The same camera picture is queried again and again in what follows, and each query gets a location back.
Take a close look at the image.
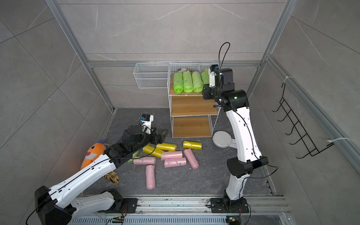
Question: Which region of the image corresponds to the pink roll left horizontal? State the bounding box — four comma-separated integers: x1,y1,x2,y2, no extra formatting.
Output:
133,157,156,165

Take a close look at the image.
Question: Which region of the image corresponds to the yellow roll right horizontal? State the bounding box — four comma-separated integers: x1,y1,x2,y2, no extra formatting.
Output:
183,141,203,150

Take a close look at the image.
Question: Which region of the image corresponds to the pink roll bottom upright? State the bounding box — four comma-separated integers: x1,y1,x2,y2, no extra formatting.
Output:
145,165,156,190

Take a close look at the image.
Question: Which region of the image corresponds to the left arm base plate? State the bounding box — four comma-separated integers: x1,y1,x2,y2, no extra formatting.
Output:
109,198,138,214

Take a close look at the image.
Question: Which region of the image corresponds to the white wire wall basket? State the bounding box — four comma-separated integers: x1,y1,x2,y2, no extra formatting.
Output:
133,62,169,89

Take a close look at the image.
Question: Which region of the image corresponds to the small brown white plush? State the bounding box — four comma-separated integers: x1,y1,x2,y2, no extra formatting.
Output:
179,67,188,73

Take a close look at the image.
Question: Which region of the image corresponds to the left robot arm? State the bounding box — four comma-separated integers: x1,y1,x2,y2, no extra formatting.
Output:
34,125,169,225

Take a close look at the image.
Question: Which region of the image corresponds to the pink roll right diagonal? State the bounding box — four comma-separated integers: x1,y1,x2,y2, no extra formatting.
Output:
183,149,199,170

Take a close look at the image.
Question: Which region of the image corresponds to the yellow roll diagonal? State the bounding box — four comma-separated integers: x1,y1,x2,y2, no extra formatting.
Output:
142,144,164,158

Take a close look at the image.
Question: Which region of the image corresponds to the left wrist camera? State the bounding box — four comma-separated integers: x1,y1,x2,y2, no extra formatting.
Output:
140,114,154,135

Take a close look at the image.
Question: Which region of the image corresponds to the black wire wall hook rack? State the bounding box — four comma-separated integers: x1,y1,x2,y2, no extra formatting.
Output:
272,83,335,159

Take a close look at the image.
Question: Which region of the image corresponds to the brown patterned flat item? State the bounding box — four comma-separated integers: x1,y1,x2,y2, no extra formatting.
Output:
103,171,119,185

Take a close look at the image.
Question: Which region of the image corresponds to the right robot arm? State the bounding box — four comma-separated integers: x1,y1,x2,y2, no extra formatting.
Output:
202,65,269,213

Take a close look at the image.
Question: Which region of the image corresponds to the green roll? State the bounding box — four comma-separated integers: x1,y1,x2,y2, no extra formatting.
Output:
173,72,183,94
183,70,194,93
201,69,210,85
192,71,203,93

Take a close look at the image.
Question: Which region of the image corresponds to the green roll diagonal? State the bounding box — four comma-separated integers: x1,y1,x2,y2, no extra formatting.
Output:
128,151,139,164

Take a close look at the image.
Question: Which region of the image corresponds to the white round paddle object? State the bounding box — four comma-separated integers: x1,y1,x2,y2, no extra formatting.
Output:
212,131,237,149

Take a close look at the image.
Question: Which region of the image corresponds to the orange carrot plush toy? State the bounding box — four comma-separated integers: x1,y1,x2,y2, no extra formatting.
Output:
80,140,107,170

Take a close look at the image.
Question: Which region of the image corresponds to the pink roll upper centre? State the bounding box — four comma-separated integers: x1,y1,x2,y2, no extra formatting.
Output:
161,151,183,160

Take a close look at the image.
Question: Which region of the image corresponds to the yellow roll middle horizontal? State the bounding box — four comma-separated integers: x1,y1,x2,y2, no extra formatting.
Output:
157,143,177,152

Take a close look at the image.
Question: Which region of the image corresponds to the pink roll lower centre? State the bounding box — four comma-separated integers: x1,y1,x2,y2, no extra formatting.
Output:
164,157,187,168

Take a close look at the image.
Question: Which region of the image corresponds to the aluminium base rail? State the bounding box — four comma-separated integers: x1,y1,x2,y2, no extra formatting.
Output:
78,196,290,217

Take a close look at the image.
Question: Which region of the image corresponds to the yellow roll horizontal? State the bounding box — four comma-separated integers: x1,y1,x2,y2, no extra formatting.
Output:
183,141,203,150
157,143,177,152

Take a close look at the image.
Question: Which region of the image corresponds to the white wire three-tier shelf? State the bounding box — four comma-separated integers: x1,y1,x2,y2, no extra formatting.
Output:
167,62,220,138

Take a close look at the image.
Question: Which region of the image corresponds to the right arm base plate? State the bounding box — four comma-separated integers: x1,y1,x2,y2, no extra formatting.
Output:
210,197,249,213

